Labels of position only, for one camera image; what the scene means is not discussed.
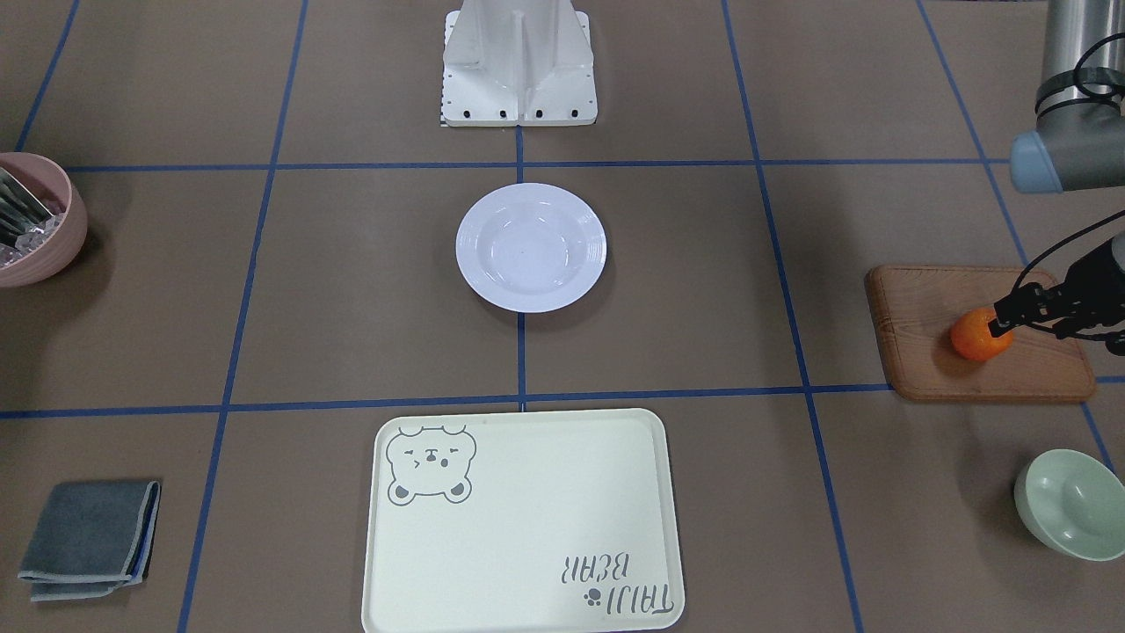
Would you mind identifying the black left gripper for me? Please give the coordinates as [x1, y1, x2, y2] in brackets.
[988, 233, 1124, 356]

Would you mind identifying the orange fruit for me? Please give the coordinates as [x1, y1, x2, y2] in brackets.
[950, 306, 1015, 363]

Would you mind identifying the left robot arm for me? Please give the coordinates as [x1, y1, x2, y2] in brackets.
[988, 1, 1124, 356]

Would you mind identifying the cream bear tray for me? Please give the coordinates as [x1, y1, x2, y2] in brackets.
[360, 408, 686, 632]

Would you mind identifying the wooden cutting board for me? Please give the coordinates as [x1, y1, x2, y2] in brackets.
[865, 265, 1097, 404]

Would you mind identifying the light green bowl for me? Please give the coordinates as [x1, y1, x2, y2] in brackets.
[1013, 447, 1124, 562]

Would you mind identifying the white round plate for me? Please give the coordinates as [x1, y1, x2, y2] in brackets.
[455, 183, 608, 314]

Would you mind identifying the grey folded cloth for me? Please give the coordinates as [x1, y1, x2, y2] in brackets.
[18, 478, 163, 602]

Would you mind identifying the pink bowl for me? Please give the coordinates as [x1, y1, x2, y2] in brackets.
[1, 152, 89, 288]

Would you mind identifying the metal scoop in bowl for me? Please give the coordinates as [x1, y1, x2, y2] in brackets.
[1, 168, 63, 251]

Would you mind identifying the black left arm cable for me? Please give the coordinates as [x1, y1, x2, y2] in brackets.
[1008, 31, 1125, 309]

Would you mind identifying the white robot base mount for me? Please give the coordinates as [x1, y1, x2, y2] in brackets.
[439, 1, 599, 127]

